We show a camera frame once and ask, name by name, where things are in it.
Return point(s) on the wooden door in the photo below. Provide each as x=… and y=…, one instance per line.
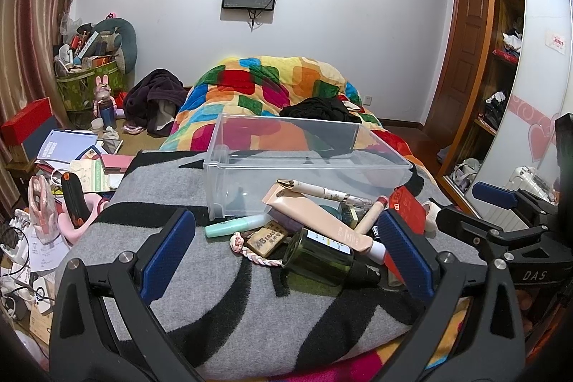
x=459, y=70

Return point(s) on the pink rabbit figurine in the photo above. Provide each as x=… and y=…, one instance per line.
x=104, y=105

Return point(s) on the dark purple clothing heap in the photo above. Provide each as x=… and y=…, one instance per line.
x=154, y=102

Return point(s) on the red box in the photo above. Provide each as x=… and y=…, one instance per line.
x=17, y=129

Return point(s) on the clear plastic storage bin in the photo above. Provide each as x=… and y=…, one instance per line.
x=248, y=153

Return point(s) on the white suitcase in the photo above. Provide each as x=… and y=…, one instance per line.
x=527, y=179

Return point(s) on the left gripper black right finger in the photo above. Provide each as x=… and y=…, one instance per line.
x=490, y=345

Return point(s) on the black orange handle tool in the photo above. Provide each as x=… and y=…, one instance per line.
x=76, y=205

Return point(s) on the dark green glass bottle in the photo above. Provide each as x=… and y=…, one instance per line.
x=330, y=262

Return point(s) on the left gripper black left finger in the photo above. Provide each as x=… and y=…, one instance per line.
x=83, y=345

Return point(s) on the beige patterned pen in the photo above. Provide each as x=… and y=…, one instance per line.
x=324, y=193

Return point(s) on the beige lip balm stick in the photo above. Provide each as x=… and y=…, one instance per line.
x=370, y=218

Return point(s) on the mint green highlighter pen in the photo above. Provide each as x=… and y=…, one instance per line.
x=237, y=225

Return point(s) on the red paper packet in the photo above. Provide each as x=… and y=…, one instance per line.
x=409, y=209

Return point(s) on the grey neck pillow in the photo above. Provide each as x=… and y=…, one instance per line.
x=124, y=41

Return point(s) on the braided rope keychain charm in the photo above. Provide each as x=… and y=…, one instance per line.
x=237, y=245

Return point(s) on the grey black striped blanket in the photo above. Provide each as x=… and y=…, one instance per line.
x=230, y=318

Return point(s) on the wooden wardrobe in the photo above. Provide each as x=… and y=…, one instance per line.
x=496, y=72

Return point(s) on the blue white booklet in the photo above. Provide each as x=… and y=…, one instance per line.
x=65, y=146

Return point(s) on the colourful patchwork duvet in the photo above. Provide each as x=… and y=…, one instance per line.
x=264, y=85

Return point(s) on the striped pink curtain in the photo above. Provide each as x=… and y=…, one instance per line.
x=36, y=28

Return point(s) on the white sliding wardrobe door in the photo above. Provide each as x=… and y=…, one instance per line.
x=526, y=135

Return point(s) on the green basket of clutter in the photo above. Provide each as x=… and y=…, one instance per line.
x=82, y=59

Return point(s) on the peach cosmetic tube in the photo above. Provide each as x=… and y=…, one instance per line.
x=306, y=212

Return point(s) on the black clothing pile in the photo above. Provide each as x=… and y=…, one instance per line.
x=320, y=108

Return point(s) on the tan eraser block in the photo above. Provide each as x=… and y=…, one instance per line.
x=265, y=240

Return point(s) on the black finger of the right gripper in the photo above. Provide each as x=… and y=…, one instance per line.
x=492, y=193
x=492, y=242

